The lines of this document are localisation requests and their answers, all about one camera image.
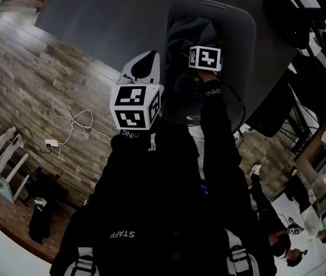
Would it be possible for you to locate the black bag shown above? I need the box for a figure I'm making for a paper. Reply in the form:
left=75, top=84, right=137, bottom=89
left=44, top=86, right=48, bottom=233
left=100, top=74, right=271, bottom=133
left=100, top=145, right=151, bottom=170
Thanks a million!
left=29, top=168, right=68, bottom=244

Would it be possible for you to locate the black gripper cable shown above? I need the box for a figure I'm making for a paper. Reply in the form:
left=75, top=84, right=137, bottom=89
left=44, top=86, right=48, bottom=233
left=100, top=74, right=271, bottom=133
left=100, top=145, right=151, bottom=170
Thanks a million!
left=218, top=78, right=247, bottom=132

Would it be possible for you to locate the black office chair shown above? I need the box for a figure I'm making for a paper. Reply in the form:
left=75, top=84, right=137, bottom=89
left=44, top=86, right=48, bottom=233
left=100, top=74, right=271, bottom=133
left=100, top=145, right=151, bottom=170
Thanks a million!
left=246, top=0, right=321, bottom=139

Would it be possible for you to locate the person's black jacket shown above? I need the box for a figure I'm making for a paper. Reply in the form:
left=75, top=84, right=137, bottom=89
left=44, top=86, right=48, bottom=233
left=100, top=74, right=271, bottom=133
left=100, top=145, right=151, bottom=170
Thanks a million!
left=49, top=116, right=278, bottom=276

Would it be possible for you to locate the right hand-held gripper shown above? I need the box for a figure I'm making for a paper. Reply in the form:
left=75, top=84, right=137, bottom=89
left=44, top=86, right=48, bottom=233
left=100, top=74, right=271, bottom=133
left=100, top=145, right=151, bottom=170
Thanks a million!
left=188, top=46, right=224, bottom=71

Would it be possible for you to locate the person's left forearm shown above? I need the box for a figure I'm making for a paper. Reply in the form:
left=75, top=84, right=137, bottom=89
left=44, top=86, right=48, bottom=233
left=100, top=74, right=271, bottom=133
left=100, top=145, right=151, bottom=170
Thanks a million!
left=110, top=128, right=158, bottom=166

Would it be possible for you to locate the white looped cable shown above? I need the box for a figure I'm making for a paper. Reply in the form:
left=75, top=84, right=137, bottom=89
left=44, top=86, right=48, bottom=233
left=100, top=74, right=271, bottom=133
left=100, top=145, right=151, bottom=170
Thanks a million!
left=52, top=98, right=114, bottom=147

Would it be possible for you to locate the grey plastic laundry basket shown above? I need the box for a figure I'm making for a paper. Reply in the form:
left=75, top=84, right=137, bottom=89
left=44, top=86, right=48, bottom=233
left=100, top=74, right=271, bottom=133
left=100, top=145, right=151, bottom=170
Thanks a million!
left=162, top=0, right=257, bottom=125

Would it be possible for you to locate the person's right forearm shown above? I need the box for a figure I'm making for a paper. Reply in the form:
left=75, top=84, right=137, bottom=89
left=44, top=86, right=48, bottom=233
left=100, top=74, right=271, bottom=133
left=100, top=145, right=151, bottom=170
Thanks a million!
left=198, top=69, right=240, bottom=166

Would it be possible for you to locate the striped backpack strap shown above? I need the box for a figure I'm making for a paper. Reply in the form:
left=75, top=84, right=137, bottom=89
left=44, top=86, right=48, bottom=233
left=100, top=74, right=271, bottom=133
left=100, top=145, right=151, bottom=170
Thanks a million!
left=64, top=247, right=100, bottom=276
left=224, top=228, right=260, bottom=276

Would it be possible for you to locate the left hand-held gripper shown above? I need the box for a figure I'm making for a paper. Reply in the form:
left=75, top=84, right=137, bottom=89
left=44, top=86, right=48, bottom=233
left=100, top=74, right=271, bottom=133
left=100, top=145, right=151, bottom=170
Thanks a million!
left=109, top=50, right=165, bottom=132

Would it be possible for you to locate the grey garment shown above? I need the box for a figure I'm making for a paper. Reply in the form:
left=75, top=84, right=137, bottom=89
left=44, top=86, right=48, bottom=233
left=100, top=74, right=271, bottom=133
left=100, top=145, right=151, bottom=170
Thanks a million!
left=165, top=13, right=224, bottom=117

